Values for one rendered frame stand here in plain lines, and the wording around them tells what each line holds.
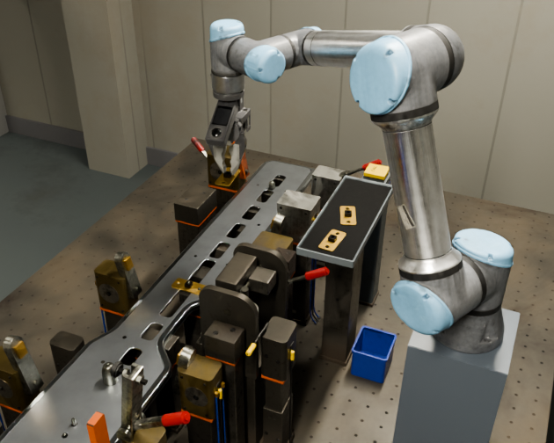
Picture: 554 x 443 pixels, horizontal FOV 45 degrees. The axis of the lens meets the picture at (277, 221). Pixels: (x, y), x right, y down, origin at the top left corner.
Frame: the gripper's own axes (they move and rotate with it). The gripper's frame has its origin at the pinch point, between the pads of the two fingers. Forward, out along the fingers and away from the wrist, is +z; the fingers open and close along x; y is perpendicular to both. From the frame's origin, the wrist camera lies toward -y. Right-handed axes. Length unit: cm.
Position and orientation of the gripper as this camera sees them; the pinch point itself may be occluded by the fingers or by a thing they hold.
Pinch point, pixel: (227, 170)
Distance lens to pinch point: 163.8
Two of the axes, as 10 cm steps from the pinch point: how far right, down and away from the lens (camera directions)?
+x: -9.5, -1.8, 2.5
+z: -0.1, 8.4, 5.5
